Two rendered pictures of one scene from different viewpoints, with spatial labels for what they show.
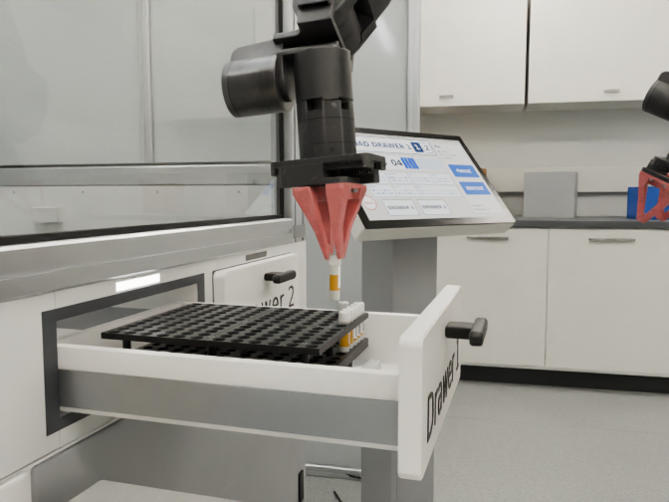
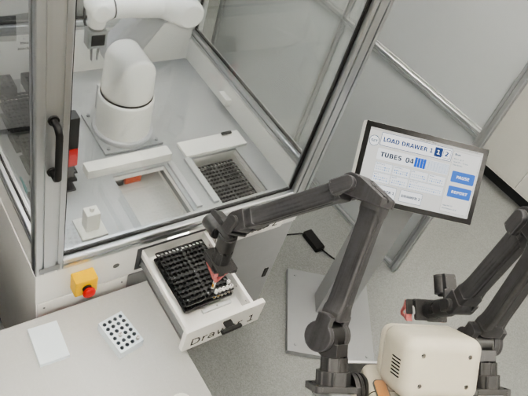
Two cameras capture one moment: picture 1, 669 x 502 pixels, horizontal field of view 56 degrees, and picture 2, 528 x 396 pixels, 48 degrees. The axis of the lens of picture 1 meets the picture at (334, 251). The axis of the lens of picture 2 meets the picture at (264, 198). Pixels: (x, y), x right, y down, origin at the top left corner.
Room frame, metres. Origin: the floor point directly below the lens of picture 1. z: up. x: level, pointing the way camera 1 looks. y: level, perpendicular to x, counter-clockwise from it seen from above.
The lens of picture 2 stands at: (-0.39, -0.53, 2.47)
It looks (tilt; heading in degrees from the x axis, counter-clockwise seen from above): 43 degrees down; 25
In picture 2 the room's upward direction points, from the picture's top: 21 degrees clockwise
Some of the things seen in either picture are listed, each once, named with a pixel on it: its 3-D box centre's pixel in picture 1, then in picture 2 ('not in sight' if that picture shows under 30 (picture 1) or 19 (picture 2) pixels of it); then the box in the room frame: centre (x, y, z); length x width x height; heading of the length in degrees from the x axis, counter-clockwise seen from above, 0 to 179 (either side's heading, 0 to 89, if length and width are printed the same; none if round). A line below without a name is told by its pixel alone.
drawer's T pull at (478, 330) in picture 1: (465, 330); (229, 325); (0.58, -0.12, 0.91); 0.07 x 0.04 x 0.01; 163
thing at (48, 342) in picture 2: not in sight; (48, 342); (0.20, 0.24, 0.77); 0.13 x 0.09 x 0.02; 70
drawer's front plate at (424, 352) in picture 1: (436, 362); (222, 324); (0.59, -0.10, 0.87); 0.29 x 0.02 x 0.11; 163
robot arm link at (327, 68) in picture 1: (317, 80); (225, 240); (0.64, 0.02, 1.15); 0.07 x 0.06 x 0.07; 73
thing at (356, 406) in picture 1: (237, 355); (191, 275); (0.65, 0.10, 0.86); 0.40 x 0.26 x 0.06; 73
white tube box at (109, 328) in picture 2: not in sight; (120, 334); (0.37, 0.12, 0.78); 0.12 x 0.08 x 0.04; 83
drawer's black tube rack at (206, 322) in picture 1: (245, 351); (192, 276); (0.65, 0.09, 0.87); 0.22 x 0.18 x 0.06; 73
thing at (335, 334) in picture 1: (337, 330); (209, 295); (0.62, 0.00, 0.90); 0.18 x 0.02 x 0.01; 163
